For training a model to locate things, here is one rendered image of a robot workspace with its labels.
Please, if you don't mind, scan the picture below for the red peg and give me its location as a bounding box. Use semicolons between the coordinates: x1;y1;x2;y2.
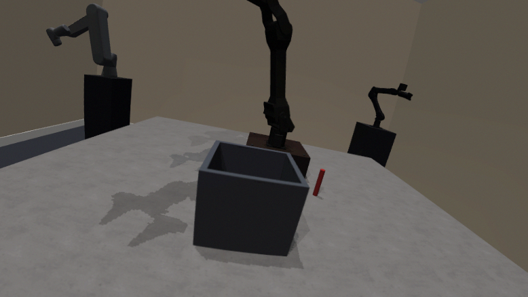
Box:
312;169;325;196

